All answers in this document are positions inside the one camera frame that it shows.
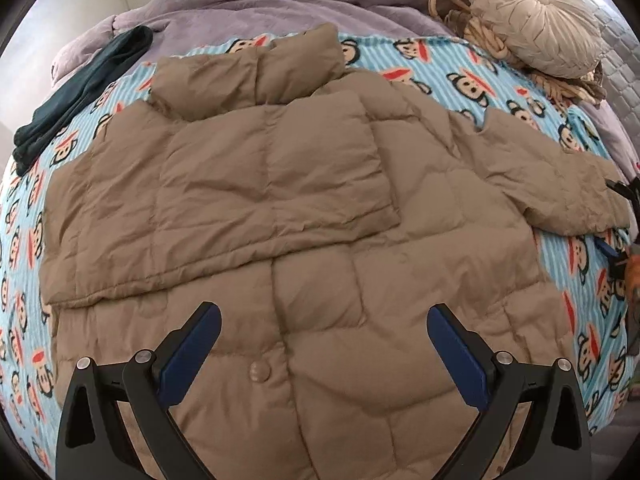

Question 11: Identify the round beige pleated cushion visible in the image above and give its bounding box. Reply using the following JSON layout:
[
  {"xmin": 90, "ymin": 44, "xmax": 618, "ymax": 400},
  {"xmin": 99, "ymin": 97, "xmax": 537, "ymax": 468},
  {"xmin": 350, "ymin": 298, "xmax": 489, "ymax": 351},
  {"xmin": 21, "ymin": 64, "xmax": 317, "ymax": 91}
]
[{"xmin": 460, "ymin": 0, "xmax": 605, "ymax": 80}]

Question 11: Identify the grey quilted headboard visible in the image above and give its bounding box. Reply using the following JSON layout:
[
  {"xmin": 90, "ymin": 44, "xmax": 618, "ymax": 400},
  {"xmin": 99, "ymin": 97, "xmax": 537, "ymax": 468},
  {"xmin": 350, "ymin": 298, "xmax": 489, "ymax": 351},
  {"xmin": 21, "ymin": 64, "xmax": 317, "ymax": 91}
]
[{"xmin": 594, "ymin": 2, "xmax": 640, "ymax": 163}]

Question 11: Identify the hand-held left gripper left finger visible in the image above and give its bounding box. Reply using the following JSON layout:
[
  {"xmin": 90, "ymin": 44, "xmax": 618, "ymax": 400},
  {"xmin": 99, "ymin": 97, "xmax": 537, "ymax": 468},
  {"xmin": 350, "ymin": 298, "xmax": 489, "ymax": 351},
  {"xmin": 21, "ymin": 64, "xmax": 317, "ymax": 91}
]
[{"xmin": 55, "ymin": 301, "xmax": 223, "ymax": 480}]

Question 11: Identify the dark teal garment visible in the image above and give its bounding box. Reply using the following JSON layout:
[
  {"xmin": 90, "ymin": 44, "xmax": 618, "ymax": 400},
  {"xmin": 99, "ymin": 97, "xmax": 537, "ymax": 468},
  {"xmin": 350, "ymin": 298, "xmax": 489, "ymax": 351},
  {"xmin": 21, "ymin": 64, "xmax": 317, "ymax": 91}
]
[{"xmin": 13, "ymin": 25, "xmax": 155, "ymax": 177}]

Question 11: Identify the purple quilted bedspread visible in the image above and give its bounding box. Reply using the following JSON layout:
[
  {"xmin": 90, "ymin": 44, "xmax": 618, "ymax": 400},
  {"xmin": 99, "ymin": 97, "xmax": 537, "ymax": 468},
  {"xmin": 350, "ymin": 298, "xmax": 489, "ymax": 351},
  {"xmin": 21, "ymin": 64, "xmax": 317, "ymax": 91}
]
[{"xmin": 50, "ymin": 0, "xmax": 638, "ymax": 171}]

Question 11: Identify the tan puffer jacket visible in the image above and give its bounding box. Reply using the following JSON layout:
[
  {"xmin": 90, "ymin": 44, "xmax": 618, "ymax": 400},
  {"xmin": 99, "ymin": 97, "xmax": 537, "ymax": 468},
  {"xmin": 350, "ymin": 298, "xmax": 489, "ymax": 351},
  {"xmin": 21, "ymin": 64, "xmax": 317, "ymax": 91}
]
[{"xmin": 39, "ymin": 23, "xmax": 632, "ymax": 480}]

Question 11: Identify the blue monkey print blanket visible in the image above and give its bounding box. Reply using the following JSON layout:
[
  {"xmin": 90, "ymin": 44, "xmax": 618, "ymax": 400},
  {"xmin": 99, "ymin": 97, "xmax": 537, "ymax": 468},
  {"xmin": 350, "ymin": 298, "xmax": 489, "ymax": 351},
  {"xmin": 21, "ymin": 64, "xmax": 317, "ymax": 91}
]
[{"xmin": 0, "ymin": 32, "xmax": 636, "ymax": 471}]

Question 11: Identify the beige tasselled cloth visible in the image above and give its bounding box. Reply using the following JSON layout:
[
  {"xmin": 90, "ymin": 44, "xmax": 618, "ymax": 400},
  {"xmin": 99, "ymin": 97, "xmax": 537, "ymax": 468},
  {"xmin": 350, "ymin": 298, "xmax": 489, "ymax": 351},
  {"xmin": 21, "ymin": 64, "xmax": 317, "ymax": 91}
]
[{"xmin": 525, "ymin": 66, "xmax": 608, "ymax": 107}]

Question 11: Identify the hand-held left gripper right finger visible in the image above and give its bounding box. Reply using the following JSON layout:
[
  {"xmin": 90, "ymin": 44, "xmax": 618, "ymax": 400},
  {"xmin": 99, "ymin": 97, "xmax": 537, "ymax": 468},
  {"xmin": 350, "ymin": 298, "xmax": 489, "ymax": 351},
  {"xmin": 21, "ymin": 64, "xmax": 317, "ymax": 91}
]
[{"xmin": 426, "ymin": 302, "xmax": 593, "ymax": 480}]

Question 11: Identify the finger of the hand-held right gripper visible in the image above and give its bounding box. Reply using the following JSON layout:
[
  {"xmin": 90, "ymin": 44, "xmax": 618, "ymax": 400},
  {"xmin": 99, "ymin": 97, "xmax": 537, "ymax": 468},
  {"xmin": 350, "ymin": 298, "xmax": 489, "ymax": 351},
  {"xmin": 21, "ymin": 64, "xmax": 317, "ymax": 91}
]
[
  {"xmin": 595, "ymin": 239, "xmax": 631, "ymax": 268},
  {"xmin": 605, "ymin": 177, "xmax": 635, "ymax": 202}
]

